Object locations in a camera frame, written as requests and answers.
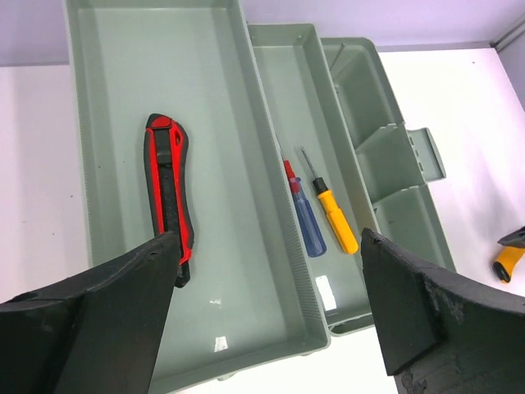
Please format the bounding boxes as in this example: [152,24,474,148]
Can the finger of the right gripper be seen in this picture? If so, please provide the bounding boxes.
[498,227,525,249]

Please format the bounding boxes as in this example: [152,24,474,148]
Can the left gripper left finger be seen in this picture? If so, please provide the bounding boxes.
[1,232,180,393]

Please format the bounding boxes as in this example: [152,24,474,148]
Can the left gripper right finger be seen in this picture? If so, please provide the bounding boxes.
[361,228,524,393]

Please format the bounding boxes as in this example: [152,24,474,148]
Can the orange black utility knife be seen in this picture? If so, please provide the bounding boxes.
[491,246,524,283]

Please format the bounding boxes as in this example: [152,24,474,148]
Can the orange handled screwdriver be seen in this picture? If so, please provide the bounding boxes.
[299,146,359,254]

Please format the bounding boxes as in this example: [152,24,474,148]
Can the blue handled screwdriver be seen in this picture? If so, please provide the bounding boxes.
[277,142,327,258]

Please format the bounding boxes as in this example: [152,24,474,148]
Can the red handled pliers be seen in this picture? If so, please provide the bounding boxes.
[144,113,194,288]

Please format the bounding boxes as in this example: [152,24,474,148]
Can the translucent green tool box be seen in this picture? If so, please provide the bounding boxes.
[64,1,454,393]

